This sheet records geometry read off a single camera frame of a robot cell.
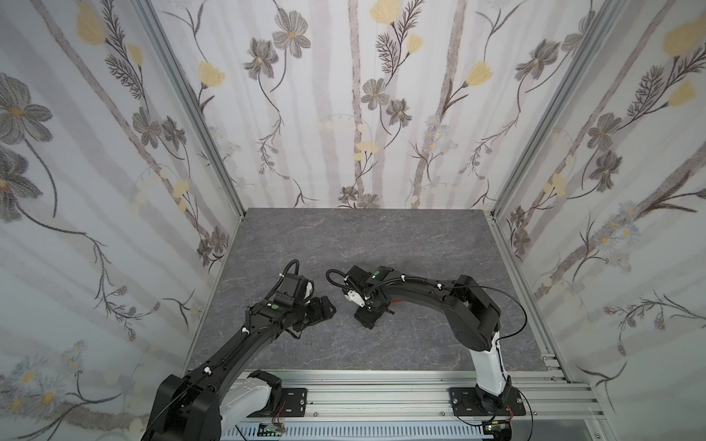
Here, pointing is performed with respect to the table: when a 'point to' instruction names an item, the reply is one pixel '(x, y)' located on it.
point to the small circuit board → (275, 429)
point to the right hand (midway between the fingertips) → (372, 307)
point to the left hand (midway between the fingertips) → (329, 311)
